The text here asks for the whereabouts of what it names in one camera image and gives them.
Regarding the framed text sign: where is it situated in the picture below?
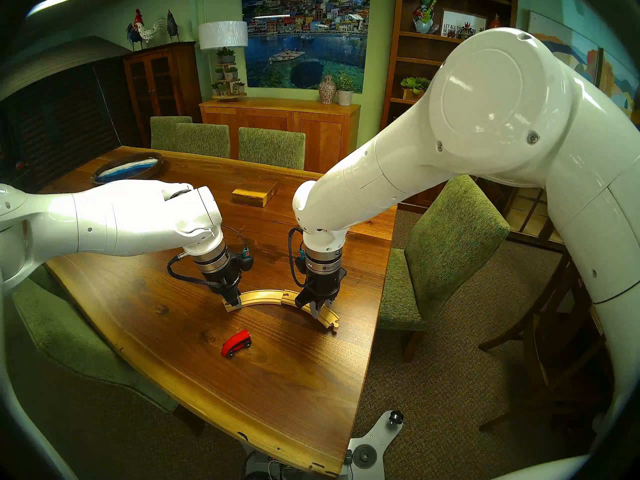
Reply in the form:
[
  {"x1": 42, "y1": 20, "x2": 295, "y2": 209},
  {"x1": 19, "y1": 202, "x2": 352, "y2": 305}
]
[{"x1": 440, "y1": 9, "x2": 488, "y2": 41}]

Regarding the flat wooden box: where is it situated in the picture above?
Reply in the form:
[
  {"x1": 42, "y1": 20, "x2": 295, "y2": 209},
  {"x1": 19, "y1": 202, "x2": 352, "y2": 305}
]
[{"x1": 231, "y1": 180, "x2": 279, "y2": 208}]

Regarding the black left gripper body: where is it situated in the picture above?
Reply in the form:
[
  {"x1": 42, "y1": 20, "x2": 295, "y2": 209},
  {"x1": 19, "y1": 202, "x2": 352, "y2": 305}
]
[{"x1": 213, "y1": 255, "x2": 254, "y2": 295}]

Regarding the light wooden sideboard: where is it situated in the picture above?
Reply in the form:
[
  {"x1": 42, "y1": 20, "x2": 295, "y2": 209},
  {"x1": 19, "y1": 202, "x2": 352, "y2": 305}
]
[{"x1": 199, "y1": 97, "x2": 361, "y2": 176}]

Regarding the plant in white pot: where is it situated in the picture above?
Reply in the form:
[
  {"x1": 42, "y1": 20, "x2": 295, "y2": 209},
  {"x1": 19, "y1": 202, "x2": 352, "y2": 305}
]
[{"x1": 334, "y1": 72, "x2": 356, "y2": 107}]

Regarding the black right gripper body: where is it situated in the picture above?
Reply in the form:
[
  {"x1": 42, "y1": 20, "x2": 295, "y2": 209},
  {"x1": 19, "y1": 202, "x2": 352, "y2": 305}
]
[{"x1": 298, "y1": 263, "x2": 349, "y2": 306}]

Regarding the red toy train car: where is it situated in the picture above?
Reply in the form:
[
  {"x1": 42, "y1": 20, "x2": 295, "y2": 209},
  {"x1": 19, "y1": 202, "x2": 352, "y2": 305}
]
[{"x1": 221, "y1": 329, "x2": 253, "y2": 359}]

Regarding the green upholstered dining chair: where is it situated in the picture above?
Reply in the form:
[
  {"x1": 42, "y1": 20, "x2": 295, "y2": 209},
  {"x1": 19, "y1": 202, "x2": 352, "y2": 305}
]
[
  {"x1": 238, "y1": 127, "x2": 307, "y2": 171},
  {"x1": 150, "y1": 116, "x2": 193, "y2": 152},
  {"x1": 11, "y1": 264, "x2": 178, "y2": 414},
  {"x1": 378, "y1": 174, "x2": 511, "y2": 363},
  {"x1": 175, "y1": 122, "x2": 231, "y2": 159}
]

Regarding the white drum lamp shade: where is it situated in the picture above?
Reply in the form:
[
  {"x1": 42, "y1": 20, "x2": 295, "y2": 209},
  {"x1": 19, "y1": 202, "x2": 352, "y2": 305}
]
[{"x1": 198, "y1": 20, "x2": 249, "y2": 51}]

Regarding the tall dark wooden cabinet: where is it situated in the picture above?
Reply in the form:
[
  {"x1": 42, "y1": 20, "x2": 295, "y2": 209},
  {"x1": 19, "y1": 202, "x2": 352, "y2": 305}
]
[{"x1": 123, "y1": 41, "x2": 203, "y2": 149}]

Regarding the dark wooden bookshelf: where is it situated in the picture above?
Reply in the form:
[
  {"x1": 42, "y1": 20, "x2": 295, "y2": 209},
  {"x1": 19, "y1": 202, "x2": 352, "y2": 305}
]
[{"x1": 380, "y1": 0, "x2": 521, "y2": 215}]

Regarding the ceiling light panel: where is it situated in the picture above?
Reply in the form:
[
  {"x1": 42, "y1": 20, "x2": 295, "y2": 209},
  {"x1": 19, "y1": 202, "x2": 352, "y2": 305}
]
[{"x1": 26, "y1": 0, "x2": 82, "y2": 17}]

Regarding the curved wooden train track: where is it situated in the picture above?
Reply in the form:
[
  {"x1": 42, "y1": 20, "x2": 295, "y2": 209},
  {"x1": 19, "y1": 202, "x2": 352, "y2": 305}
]
[
  {"x1": 282, "y1": 290, "x2": 341, "y2": 331},
  {"x1": 223, "y1": 289, "x2": 296, "y2": 314}
]

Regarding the glass door wooden cabinet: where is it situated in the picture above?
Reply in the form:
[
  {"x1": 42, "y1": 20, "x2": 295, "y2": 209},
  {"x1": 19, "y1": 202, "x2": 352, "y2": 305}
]
[{"x1": 502, "y1": 186, "x2": 566, "y2": 245}]

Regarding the dark wooden slatted chair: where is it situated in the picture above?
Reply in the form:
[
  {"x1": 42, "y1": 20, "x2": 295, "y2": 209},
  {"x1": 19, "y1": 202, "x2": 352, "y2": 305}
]
[{"x1": 477, "y1": 229, "x2": 616, "y2": 432}]

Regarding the harbour town painting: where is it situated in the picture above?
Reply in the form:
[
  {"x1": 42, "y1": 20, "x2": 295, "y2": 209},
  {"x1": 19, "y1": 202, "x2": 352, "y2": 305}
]
[{"x1": 241, "y1": 0, "x2": 372, "y2": 94}]

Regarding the black cable with blue plug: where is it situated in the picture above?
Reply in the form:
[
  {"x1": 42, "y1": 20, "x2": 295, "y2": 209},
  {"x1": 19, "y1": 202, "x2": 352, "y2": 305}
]
[{"x1": 287, "y1": 227, "x2": 308, "y2": 289}]

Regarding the thin cable with blue plug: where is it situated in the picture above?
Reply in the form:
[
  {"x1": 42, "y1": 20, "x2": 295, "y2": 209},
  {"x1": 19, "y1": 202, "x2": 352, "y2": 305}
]
[{"x1": 220, "y1": 225, "x2": 254, "y2": 272}]

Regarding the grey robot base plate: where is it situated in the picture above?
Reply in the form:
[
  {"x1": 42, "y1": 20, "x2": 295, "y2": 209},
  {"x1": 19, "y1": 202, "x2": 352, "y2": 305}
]
[{"x1": 345, "y1": 410, "x2": 405, "y2": 480}]

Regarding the green frog figurine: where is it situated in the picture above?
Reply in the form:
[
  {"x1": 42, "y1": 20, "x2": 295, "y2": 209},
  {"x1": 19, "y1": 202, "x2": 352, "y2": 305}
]
[{"x1": 412, "y1": 0, "x2": 438, "y2": 35}]

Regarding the round tray with blue inlay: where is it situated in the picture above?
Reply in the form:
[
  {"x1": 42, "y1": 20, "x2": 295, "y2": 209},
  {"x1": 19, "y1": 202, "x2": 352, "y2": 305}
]
[{"x1": 91, "y1": 151, "x2": 164, "y2": 186}]

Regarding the white rooster figurine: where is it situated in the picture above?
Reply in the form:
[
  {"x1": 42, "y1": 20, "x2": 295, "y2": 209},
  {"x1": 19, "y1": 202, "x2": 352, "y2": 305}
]
[{"x1": 137, "y1": 19, "x2": 168, "y2": 49}]

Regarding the abstract landscape painting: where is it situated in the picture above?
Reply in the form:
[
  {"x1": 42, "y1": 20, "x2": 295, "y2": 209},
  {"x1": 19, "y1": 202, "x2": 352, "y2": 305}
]
[
  {"x1": 597, "y1": 48, "x2": 640, "y2": 125},
  {"x1": 527, "y1": 10, "x2": 601, "y2": 87}
]

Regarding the blue and red rooster figurine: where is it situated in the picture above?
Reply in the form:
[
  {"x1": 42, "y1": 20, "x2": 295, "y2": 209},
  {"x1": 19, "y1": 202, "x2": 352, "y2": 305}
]
[{"x1": 126, "y1": 9, "x2": 146, "y2": 51}]

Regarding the tiered stand with small plants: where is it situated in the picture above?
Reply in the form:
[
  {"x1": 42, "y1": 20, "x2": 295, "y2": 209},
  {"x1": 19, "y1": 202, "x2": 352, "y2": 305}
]
[{"x1": 210, "y1": 47, "x2": 248, "y2": 102}]

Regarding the thick braided black cable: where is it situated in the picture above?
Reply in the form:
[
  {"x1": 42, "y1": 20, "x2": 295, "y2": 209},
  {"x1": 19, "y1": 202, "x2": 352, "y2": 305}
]
[{"x1": 167, "y1": 254, "x2": 226, "y2": 290}]

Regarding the succulent in wooden planter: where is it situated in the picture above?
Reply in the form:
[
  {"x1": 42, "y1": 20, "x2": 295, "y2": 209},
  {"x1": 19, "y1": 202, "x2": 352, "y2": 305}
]
[{"x1": 400, "y1": 76, "x2": 431, "y2": 101}]

